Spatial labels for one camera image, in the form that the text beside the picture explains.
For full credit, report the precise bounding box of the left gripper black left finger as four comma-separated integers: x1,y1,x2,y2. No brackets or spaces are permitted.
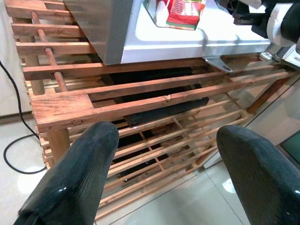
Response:
13,120,120,225

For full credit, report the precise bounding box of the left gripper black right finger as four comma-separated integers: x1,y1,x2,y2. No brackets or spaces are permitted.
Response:
217,125,300,225

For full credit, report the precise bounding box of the red white drink carton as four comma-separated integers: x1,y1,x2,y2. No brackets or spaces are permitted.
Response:
157,0,207,31

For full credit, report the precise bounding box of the green glass sliding door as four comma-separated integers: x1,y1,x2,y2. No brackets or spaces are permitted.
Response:
281,131,300,165

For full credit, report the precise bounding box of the wooden slatted rack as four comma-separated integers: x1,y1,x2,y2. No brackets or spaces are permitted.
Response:
4,0,300,221

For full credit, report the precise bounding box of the beige kitchen cabinet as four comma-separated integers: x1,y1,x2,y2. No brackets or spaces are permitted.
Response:
0,0,33,124

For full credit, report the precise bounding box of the black box inside rack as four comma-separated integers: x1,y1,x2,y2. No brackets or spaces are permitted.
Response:
103,67,210,128

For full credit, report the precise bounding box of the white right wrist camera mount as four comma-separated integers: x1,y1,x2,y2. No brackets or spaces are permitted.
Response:
248,0,296,46

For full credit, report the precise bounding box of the black fridge power cable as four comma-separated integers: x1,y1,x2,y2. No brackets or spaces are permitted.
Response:
0,60,48,175

